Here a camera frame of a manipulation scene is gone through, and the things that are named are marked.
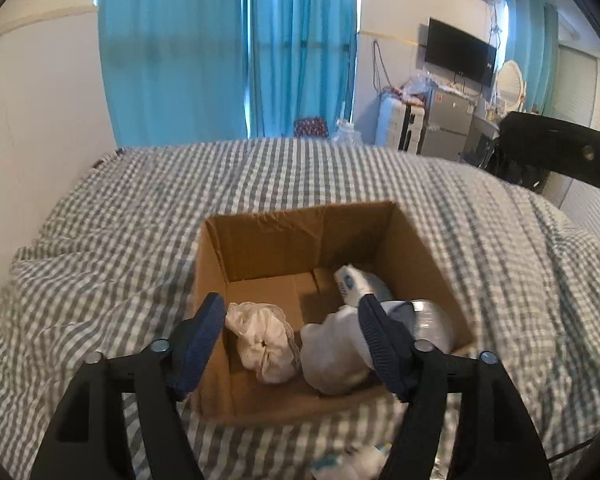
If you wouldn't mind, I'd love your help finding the white suitcase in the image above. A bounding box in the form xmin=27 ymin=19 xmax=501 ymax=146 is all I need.
xmin=375 ymin=95 xmax=427 ymax=153

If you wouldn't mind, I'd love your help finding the dark patterned bag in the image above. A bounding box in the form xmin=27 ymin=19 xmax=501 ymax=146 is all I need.
xmin=293 ymin=116 xmax=329 ymax=139

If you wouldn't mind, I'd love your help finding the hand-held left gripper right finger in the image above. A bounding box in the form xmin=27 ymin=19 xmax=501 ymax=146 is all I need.
xmin=357 ymin=294 xmax=553 ymax=480

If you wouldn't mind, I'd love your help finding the oval white mirror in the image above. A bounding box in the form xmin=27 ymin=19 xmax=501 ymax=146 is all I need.
xmin=495 ymin=60 xmax=526 ymax=113

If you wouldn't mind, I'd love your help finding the small grey fridge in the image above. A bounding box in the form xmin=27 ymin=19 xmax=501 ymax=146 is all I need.
xmin=420 ymin=87 xmax=477 ymax=162

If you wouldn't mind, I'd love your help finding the black cable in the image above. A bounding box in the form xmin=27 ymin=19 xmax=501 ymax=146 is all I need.
xmin=547 ymin=437 xmax=594 ymax=463

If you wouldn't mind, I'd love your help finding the brown cardboard box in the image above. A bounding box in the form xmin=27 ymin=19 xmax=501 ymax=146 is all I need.
xmin=187 ymin=201 xmax=476 ymax=428

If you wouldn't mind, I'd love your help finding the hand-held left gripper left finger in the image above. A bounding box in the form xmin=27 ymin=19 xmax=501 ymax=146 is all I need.
xmin=30 ymin=292 xmax=227 ymax=480

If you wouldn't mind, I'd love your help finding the black wall television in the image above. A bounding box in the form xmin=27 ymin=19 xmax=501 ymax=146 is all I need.
xmin=425 ymin=17 xmax=498 ymax=88

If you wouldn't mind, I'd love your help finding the white and blue wrapper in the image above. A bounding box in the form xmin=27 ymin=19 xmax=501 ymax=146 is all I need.
xmin=310 ymin=442 xmax=396 ymax=480

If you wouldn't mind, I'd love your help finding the wide blue curtain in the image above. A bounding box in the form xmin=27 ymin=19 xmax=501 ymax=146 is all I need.
xmin=96 ymin=0 xmax=250 ymax=148

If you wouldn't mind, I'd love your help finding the crumpled white plastic bag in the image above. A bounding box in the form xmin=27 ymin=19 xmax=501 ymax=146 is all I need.
xmin=300 ymin=305 xmax=387 ymax=396

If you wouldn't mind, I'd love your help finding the grey checked blanket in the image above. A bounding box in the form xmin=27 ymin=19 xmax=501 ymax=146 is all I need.
xmin=0 ymin=137 xmax=600 ymax=480

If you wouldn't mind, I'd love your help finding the narrow blue curtain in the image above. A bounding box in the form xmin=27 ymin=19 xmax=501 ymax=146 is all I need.
xmin=242 ymin=0 xmax=358 ymax=139

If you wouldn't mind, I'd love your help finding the hanging wall cable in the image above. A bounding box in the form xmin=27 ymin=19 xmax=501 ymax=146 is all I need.
xmin=372 ymin=40 xmax=397 ymax=97

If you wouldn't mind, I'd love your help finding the crumpled white lace cloth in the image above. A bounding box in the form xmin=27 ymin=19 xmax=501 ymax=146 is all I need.
xmin=225 ymin=301 xmax=302 ymax=386

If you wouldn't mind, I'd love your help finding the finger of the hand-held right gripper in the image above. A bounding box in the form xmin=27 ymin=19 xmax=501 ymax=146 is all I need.
xmin=497 ymin=111 xmax=600 ymax=197

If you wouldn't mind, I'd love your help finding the clear plastic bag pile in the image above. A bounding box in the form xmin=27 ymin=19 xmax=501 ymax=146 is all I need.
xmin=402 ymin=70 xmax=442 ymax=106

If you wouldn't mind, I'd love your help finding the blue curtain beside mirror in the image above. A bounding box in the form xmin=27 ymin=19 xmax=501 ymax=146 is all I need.
xmin=500 ymin=0 xmax=561 ymax=116

